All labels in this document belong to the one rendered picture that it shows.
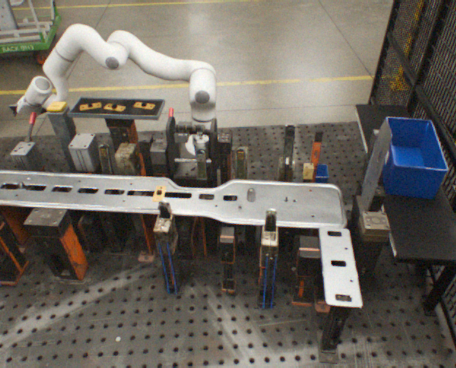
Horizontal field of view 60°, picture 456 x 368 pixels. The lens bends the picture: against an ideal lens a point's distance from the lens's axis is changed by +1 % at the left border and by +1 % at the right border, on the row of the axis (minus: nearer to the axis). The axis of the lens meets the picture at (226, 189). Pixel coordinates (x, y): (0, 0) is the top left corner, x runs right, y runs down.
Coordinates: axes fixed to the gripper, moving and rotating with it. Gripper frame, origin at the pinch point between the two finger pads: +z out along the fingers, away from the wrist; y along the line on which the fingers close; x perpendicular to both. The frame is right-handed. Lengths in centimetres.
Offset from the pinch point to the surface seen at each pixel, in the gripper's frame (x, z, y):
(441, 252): -102, -146, 75
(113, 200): -64, -66, 10
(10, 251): -74, -32, -16
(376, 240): -95, -131, 67
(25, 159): -38, -37, -10
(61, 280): -87, -36, 0
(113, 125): -29, -57, 18
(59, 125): -23.5, -40.5, 2.6
